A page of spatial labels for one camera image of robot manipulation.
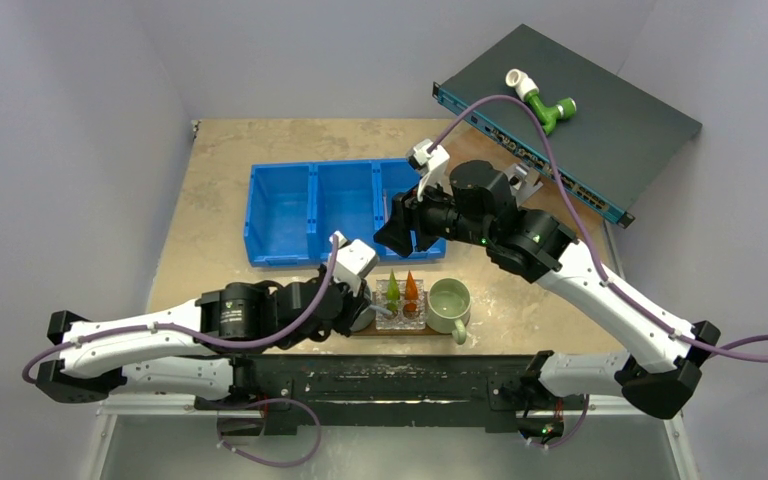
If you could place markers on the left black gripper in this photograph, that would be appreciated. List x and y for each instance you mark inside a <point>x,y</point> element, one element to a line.
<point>355,304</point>

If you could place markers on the black aluminium base frame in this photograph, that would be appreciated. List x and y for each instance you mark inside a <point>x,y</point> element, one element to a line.
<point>497,393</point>

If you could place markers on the grey ceramic mug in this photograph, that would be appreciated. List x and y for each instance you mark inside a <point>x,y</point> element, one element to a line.
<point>364,318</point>

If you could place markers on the orange toothpaste tube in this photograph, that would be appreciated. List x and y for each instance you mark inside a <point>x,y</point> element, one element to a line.
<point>411,296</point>

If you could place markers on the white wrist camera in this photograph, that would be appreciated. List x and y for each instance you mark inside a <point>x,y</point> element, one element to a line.
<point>430,163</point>
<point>351,261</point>

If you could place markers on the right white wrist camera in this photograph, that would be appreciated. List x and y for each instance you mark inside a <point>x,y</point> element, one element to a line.
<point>430,163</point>

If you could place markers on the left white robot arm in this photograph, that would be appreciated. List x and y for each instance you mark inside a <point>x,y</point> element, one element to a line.
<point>87,360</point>

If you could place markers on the green white pipe fitting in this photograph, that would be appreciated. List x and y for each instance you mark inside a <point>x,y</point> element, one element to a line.
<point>528,92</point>

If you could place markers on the brown oval wooden tray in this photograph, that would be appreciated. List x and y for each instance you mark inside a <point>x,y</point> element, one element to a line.
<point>372,330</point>

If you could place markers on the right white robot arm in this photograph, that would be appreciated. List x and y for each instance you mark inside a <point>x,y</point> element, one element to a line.
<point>655,372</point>

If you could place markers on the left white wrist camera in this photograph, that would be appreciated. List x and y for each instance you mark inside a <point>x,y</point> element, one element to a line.
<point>351,261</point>

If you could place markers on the small metal bracket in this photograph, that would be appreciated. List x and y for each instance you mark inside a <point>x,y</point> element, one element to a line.
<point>523,181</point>

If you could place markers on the green toothpaste tube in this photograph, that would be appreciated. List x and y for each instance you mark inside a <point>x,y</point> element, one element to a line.
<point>393,294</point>

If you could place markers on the clear acrylic holder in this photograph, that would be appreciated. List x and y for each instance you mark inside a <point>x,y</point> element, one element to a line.
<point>400,320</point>

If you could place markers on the dark network switch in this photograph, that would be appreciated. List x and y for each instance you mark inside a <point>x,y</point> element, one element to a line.
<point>607,155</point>

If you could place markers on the blue plastic bin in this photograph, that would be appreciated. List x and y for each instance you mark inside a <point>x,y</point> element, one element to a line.
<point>293,208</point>

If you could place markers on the pale green ceramic mug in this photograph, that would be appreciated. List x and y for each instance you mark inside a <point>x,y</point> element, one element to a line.
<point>449,309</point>

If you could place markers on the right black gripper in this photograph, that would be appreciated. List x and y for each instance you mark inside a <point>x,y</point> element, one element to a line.
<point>408,221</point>

